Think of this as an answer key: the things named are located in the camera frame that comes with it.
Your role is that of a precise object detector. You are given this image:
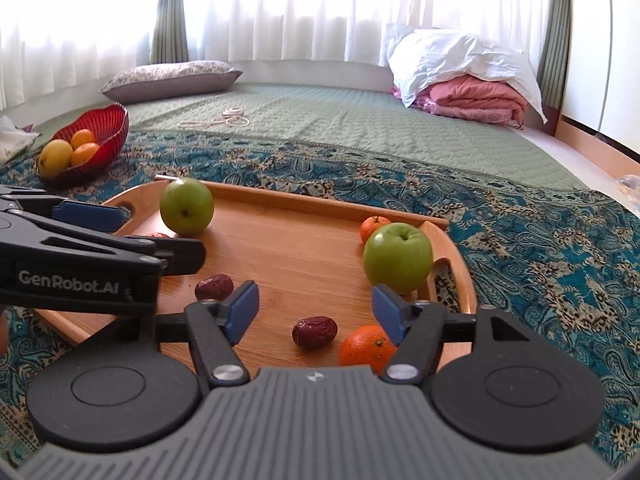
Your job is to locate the green quilted mat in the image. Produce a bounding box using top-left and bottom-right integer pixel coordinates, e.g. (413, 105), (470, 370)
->
(122, 84), (593, 192)

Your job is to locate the wooden tray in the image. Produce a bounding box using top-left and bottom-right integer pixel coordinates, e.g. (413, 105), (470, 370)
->
(32, 175), (478, 376)

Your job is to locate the white wardrobe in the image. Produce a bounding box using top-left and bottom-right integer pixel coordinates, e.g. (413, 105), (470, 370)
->
(557, 0), (640, 161)

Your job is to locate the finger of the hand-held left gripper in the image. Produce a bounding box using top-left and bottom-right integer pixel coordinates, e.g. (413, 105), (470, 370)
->
(0, 210), (207, 277)
(0, 185), (126, 236)

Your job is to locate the red ribbed bowl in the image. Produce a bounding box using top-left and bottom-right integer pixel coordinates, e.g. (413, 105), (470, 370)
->
(37, 102), (129, 181)

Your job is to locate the white plastic bag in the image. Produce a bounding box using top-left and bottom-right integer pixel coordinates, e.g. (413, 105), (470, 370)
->
(0, 115), (41, 163)

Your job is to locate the white sheer curtain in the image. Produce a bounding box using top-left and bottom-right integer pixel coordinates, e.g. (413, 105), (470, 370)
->
(172, 0), (551, 68)
(0, 0), (166, 111)

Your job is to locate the white pillow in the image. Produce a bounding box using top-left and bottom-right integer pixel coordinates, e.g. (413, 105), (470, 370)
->
(387, 24), (548, 123)

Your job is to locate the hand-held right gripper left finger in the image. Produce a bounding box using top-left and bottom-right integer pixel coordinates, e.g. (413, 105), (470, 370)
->
(116, 281), (261, 388)

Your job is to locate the teal paisley blanket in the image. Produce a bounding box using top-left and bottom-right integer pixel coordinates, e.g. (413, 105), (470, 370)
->
(0, 127), (640, 471)

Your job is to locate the small mandarin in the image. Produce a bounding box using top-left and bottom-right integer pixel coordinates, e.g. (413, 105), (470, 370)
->
(360, 216), (392, 244)

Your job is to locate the clear plastic bag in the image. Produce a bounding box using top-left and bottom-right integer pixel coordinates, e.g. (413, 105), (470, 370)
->
(617, 175), (640, 211)

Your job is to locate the green curtain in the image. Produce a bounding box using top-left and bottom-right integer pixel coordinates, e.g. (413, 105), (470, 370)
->
(537, 0), (571, 111)
(150, 0), (190, 66)

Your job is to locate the green apple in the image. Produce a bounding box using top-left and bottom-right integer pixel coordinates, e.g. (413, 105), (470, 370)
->
(159, 177), (215, 236)
(362, 222), (434, 295)

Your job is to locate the floral pillow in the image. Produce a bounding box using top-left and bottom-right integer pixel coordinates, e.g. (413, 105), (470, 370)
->
(100, 60), (244, 104)

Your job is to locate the folded pink blanket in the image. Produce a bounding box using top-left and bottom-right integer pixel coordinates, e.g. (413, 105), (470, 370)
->
(391, 75), (530, 128)

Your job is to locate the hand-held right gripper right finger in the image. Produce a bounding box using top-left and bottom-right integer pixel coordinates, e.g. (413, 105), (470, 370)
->
(371, 284), (540, 386)

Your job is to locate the yellow mango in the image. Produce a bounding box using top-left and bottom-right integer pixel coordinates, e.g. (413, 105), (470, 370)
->
(37, 139), (74, 179)

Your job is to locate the white cord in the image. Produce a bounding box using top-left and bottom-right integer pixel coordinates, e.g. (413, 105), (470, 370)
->
(179, 106), (251, 128)

